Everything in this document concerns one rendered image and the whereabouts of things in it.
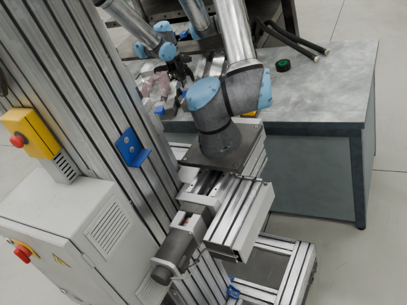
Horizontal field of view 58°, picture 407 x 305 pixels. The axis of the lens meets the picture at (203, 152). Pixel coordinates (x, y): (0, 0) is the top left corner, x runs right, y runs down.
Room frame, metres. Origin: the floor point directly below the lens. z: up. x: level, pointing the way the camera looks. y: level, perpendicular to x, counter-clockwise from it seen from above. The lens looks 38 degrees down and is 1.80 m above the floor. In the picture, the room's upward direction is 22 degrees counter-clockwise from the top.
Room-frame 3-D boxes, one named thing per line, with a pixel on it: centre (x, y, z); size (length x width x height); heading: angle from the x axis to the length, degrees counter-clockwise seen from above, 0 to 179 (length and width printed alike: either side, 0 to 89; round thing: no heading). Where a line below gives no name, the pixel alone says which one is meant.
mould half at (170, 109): (1.94, 0.10, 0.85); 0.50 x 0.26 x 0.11; 159
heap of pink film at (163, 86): (1.94, 0.09, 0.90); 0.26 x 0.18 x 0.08; 159
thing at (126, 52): (2.85, -0.31, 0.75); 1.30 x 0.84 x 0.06; 52
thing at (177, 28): (2.76, -0.30, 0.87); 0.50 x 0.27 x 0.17; 142
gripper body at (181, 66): (1.63, -0.04, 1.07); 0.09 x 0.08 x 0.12; 142
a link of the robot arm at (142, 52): (1.57, 0.04, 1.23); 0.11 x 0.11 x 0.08; 25
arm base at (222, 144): (1.00, -0.07, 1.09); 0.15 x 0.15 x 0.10
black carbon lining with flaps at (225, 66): (1.79, -0.22, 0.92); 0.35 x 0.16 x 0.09; 142
